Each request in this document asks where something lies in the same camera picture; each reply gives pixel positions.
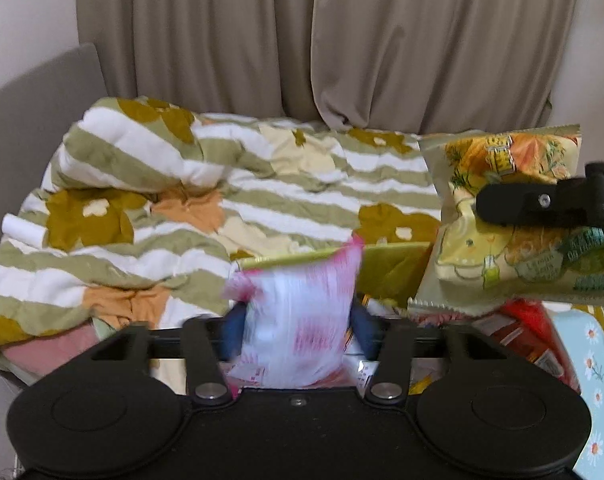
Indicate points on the white magenta snack packet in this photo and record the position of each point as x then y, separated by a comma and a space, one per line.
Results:
297, 319

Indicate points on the white paper roll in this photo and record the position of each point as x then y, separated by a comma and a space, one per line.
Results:
24, 231

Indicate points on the light blue daisy cloth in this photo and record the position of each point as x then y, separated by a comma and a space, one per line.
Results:
582, 332

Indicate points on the striped floral duvet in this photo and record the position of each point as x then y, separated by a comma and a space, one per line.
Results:
147, 205

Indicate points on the pink plush pillow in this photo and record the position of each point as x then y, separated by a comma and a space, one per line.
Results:
40, 356

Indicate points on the grey headboard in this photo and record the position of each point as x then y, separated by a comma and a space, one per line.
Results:
36, 111

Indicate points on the red snack packet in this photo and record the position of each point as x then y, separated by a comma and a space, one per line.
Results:
525, 327

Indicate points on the green yellow snack packet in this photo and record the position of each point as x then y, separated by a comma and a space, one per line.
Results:
476, 266

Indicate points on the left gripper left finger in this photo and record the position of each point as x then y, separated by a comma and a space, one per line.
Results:
231, 332

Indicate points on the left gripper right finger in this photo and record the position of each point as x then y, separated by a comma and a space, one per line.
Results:
367, 330

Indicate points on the green cardboard box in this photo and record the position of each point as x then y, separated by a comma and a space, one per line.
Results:
391, 272

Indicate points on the beige curtain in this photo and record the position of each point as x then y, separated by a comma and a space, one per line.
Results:
406, 65

